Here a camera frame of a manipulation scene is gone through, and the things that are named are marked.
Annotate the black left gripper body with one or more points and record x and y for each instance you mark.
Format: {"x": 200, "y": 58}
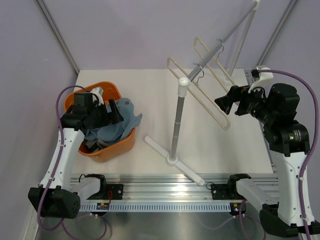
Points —
{"x": 100, "y": 116}

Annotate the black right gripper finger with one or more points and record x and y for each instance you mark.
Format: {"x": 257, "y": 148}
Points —
{"x": 225, "y": 104}
{"x": 232, "y": 96}

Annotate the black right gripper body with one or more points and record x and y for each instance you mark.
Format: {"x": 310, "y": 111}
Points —
{"x": 252, "y": 103}

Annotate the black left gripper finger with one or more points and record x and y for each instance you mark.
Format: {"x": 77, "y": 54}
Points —
{"x": 115, "y": 116}
{"x": 112, "y": 105}

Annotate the light blue denim skirt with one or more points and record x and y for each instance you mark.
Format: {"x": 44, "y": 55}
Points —
{"x": 117, "y": 132}

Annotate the grey pleated skirt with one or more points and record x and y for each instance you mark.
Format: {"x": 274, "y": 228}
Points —
{"x": 95, "y": 145}

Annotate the cream hanger of denim skirt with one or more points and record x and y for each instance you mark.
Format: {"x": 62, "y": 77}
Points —
{"x": 228, "y": 81}

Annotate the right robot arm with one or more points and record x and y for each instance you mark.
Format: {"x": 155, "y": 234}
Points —
{"x": 289, "y": 145}

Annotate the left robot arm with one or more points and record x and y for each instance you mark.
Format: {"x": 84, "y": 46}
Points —
{"x": 55, "y": 197}

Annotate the orange plastic basket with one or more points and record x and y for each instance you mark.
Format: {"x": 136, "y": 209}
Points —
{"x": 117, "y": 147}

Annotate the grey white clothes rack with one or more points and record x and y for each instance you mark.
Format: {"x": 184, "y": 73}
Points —
{"x": 185, "y": 79}

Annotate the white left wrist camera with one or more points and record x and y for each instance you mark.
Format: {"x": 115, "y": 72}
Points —
{"x": 97, "y": 96}

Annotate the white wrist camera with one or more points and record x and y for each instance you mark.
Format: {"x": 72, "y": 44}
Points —
{"x": 97, "y": 96}
{"x": 261, "y": 79}

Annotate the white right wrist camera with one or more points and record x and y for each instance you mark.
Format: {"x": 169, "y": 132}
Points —
{"x": 261, "y": 79}

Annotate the right aluminium frame post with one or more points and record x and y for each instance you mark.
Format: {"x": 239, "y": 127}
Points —
{"x": 285, "y": 17}

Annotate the aluminium frame post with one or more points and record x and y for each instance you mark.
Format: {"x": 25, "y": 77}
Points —
{"x": 57, "y": 34}
{"x": 285, "y": 17}

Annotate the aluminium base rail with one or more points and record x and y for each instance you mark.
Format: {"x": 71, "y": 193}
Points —
{"x": 179, "y": 188}

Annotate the left aluminium frame post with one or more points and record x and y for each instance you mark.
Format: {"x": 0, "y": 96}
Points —
{"x": 57, "y": 34}

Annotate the slotted grey cable duct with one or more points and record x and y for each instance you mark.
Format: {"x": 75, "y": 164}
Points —
{"x": 157, "y": 207}

